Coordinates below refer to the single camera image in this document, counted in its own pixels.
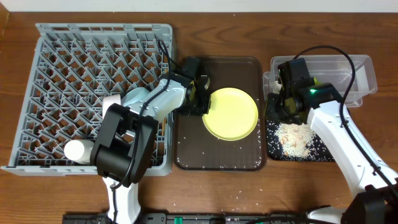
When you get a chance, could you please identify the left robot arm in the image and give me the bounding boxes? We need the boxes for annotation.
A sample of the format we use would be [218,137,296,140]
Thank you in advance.
[90,57,210,223]

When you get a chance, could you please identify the dark brown serving tray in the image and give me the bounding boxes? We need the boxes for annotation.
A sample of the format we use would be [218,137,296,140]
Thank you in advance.
[173,57,267,171]

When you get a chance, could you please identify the white plastic cup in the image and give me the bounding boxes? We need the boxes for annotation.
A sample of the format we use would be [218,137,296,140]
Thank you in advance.
[64,139,94,164]

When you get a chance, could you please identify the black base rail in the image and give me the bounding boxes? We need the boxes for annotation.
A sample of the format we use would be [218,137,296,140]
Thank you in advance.
[61,209,340,224]

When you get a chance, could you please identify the grey plastic dish rack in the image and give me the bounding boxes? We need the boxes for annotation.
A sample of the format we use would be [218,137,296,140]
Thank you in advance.
[3,23,175,176]

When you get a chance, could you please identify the yellow round plate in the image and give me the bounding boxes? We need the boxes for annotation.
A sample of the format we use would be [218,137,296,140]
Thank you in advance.
[202,88,259,141]

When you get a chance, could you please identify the light blue bowl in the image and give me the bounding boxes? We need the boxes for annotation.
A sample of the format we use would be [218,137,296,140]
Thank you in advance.
[121,87,150,106]

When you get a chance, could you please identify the wooden chopstick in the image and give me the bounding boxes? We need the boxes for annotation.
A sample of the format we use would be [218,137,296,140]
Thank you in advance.
[162,118,167,136]

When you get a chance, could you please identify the pink white bowl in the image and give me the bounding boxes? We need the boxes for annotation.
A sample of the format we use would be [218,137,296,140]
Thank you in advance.
[102,94,121,118]

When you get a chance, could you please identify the black rectangular tray bin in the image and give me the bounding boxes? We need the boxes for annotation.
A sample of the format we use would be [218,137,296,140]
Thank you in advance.
[266,119,336,162]

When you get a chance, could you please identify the food scraps rice pile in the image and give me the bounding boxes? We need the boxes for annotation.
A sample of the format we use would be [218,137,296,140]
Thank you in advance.
[267,121,327,159]

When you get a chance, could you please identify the clear plastic bin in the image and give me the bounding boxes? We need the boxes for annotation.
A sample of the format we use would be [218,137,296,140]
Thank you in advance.
[262,55,377,108]

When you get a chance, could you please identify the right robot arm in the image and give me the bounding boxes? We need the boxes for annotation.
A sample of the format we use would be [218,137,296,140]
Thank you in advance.
[265,58,397,223]

